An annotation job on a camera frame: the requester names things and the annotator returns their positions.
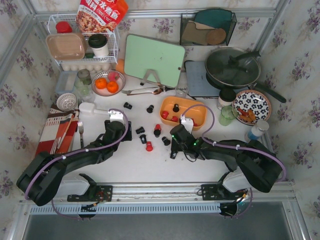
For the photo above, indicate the copper spoon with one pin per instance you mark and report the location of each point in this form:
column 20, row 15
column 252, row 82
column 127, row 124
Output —
column 155, row 92

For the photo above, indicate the red striped cloth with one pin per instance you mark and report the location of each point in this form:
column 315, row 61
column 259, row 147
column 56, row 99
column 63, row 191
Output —
column 49, row 132

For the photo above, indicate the pink fruit bowl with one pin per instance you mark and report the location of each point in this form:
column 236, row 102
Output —
column 104, row 92

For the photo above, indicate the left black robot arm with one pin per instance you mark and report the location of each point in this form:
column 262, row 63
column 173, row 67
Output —
column 41, row 180

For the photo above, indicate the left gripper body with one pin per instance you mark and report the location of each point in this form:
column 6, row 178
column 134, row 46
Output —
column 127, row 131

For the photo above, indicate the grey induction cooker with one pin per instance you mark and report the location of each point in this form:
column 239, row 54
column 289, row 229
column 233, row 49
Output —
column 198, row 86

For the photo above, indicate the wooden chopsticks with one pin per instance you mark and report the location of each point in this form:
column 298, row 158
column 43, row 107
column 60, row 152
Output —
column 63, row 124

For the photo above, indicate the egg tray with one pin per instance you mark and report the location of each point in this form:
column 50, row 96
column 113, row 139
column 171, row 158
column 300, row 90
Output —
column 92, row 67

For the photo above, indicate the pale green glass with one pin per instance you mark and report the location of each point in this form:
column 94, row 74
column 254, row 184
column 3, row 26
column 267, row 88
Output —
column 85, row 92

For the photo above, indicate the aluminium rail base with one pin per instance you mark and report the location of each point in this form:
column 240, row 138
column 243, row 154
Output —
column 117, row 198

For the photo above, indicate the metal cutting board stand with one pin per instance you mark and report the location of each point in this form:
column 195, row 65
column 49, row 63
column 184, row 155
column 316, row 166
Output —
column 151, row 77

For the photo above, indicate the right camera mount white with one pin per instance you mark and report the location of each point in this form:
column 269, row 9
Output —
column 188, row 123

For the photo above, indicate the white round strainer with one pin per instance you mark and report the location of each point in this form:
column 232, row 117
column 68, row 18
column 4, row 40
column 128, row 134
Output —
column 66, row 102

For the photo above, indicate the grey tinted glass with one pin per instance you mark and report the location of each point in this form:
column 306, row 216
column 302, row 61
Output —
column 84, row 76

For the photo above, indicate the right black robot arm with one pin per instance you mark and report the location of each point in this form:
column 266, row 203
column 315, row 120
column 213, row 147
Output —
column 250, row 164

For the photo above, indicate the fried food pieces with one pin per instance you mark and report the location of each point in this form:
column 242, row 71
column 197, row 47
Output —
column 247, row 116

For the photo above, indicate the camera mount white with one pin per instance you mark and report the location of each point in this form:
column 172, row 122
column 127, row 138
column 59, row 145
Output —
column 116, row 116
column 188, row 123

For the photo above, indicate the orange plastic storage basket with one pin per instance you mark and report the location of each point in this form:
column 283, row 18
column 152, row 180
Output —
column 187, row 107

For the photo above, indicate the left camera mount white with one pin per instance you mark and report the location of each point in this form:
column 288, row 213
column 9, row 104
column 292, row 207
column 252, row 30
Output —
column 116, row 116

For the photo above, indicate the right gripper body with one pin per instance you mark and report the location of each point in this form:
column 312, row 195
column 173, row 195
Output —
column 175, row 149

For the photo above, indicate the orange tangerine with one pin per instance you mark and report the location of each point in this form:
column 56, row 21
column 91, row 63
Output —
column 101, row 83
column 112, row 87

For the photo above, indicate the black capsule numbered four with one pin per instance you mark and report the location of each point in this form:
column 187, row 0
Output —
column 173, row 155
column 143, row 138

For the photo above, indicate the pink peach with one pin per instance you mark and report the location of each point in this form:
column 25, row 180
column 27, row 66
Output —
column 113, row 76

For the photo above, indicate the jar with black lid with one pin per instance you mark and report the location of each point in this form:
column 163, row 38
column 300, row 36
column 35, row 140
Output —
column 226, row 97

